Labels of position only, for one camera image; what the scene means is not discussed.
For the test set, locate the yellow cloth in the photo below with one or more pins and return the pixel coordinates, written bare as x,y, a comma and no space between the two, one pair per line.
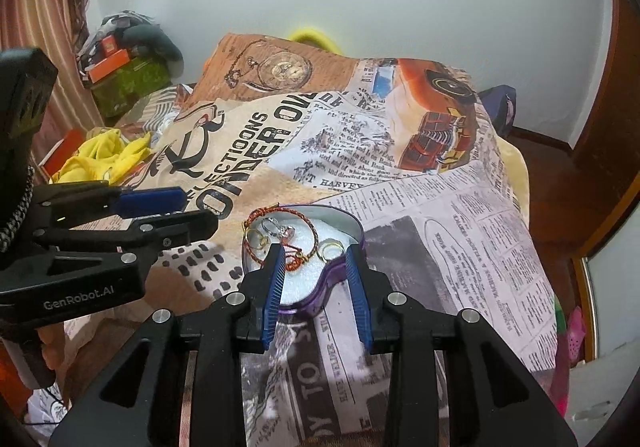
100,152

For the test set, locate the silver earring with pink stone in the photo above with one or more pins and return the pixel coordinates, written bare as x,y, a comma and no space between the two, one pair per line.
287,233

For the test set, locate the small red box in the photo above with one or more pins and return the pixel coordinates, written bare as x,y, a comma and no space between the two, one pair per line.
108,46

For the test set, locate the brown wooden door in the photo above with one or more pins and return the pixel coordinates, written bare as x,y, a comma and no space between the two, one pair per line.
600,167

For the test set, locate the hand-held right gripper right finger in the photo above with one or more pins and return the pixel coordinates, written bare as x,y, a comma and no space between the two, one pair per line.
357,297

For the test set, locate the silver hoop earring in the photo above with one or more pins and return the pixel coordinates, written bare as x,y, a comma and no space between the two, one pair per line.
270,226

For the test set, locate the orange flat box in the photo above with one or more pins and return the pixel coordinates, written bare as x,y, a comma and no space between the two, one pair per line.
107,66

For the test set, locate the purple heart-shaped tin box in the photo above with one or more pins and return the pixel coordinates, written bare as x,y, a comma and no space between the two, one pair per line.
312,284

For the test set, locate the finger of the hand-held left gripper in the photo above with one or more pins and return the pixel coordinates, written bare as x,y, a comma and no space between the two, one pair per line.
175,231
150,201

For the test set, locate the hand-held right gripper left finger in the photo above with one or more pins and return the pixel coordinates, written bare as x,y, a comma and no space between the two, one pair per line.
274,292

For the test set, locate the newspaper print blanket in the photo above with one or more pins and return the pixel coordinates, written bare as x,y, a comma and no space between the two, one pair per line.
425,252

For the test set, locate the yellow hoop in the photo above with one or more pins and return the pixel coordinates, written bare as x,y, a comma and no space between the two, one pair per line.
310,34

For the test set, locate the red and white box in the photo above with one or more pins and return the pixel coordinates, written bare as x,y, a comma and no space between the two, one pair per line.
65,142

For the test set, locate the pile of clothes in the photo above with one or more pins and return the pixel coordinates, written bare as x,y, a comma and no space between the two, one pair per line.
112,24

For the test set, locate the brown striped curtain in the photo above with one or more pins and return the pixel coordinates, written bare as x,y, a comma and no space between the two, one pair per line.
50,2

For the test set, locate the pink perforated plastic item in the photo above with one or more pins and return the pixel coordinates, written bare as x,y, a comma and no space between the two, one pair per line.
572,337

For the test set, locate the brown striped quilt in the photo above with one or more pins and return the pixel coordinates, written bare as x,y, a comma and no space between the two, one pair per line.
150,109

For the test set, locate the green patterned cover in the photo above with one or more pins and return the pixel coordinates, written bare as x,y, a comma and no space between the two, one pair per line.
132,84

